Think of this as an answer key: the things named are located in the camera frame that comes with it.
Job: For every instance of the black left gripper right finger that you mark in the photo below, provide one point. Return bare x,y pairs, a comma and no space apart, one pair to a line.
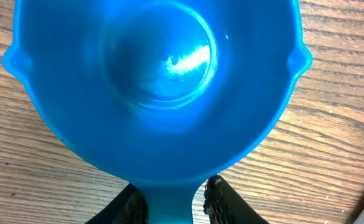
224,205

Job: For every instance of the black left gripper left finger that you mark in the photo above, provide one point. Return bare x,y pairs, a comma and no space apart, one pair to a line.
128,207

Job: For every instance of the blue plastic scoop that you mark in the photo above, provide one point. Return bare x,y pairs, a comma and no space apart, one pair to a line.
162,94

